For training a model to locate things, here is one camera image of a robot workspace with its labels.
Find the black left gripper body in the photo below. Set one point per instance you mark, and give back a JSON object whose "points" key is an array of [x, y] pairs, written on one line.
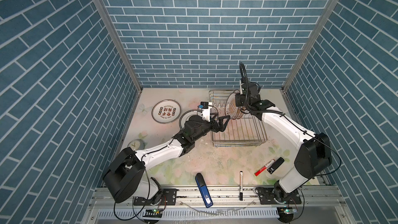
{"points": [[210, 127]]}

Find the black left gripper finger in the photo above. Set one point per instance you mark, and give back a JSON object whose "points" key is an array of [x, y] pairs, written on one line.
{"points": [[222, 125], [224, 119]]}

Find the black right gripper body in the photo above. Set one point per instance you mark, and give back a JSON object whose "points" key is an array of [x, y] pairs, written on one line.
{"points": [[241, 101]]}

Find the white plate orange sunburst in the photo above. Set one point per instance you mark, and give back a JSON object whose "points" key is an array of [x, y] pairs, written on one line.
{"points": [[231, 109]]}

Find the white plate red chinese characters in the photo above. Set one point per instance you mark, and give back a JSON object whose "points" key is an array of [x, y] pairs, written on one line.
{"points": [[166, 111]]}

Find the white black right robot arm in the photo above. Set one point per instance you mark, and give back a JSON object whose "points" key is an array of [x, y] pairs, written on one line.
{"points": [[314, 153]]}

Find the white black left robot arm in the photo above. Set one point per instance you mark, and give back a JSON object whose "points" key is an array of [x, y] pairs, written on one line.
{"points": [[125, 175]]}

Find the red white marker pen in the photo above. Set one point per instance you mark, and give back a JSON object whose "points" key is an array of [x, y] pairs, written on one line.
{"points": [[264, 167]]}

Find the blue stapler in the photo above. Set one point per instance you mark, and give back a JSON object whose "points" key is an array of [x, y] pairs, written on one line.
{"points": [[203, 190]]}

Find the black white marker pen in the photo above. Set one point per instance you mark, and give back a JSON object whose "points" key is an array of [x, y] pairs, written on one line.
{"points": [[241, 186]]}

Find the steel wire dish rack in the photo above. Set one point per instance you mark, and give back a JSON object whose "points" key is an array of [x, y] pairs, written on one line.
{"points": [[246, 130]]}

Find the aluminium corner post right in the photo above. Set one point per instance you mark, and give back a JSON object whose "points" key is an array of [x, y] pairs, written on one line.
{"points": [[329, 7]]}

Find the aluminium corner post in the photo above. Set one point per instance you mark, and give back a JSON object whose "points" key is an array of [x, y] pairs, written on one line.
{"points": [[329, 7], [102, 11]]}

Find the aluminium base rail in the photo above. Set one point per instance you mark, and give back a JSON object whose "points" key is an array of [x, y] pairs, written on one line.
{"points": [[319, 204]]}

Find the aluminium corner post left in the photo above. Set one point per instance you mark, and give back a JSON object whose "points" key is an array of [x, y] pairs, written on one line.
{"points": [[102, 11]]}

